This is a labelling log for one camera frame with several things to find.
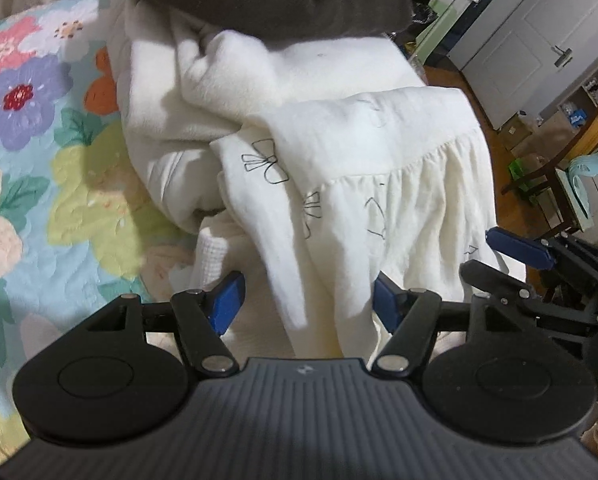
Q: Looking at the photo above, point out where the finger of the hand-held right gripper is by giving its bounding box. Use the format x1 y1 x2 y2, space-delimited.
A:
485 226 598 291
459 260 598 334

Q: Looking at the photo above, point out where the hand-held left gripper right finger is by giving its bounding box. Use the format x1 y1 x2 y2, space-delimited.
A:
373 271 474 377

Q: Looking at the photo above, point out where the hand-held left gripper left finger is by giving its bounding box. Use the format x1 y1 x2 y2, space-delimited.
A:
84 270 247 377

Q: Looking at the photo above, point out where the cream bow-print dress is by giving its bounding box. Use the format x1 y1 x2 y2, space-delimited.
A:
209 87 510 356

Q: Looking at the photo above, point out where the white waffle-knit cloth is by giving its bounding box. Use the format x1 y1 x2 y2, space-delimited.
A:
171 215 280 356

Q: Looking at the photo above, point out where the cardboard box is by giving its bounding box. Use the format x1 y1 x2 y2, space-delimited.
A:
499 115 534 151

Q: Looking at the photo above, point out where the wooden chair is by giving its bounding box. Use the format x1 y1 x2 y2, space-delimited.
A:
501 105 598 241

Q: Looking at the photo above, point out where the white door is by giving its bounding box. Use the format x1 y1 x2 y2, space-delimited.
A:
446 0 598 131

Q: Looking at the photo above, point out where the white folded towel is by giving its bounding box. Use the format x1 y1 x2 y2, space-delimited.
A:
106 0 430 236

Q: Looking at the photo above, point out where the floral bedspread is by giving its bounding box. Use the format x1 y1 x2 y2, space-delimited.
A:
0 0 220 466

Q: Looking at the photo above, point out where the light green board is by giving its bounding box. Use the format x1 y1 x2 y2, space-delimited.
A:
411 2 462 63

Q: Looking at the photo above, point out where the dark grey fleece garment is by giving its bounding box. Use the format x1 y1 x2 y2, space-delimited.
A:
106 0 415 53

